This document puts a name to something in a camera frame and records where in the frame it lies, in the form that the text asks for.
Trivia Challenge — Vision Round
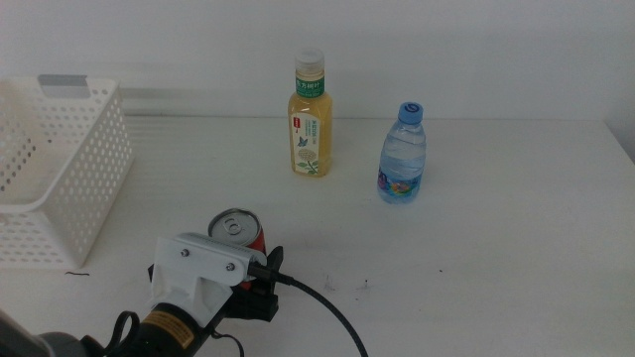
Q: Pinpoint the red cola can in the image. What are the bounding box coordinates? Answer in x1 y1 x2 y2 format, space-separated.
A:
206 207 269 292

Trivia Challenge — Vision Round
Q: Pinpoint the yellow juice bottle green label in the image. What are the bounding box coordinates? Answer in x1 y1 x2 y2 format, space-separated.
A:
287 47 334 179

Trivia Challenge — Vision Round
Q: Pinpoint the small water bottle blue cap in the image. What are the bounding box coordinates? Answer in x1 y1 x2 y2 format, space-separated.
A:
376 101 428 205

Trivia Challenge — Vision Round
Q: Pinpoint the white perforated plastic basket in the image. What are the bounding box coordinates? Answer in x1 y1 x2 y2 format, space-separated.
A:
0 73 135 272

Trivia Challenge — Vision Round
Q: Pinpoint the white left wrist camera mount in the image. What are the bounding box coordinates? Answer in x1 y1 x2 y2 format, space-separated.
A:
147 231 269 329

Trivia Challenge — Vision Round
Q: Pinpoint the thin black left gripper cable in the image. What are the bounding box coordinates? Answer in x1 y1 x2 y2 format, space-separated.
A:
105 310 245 357

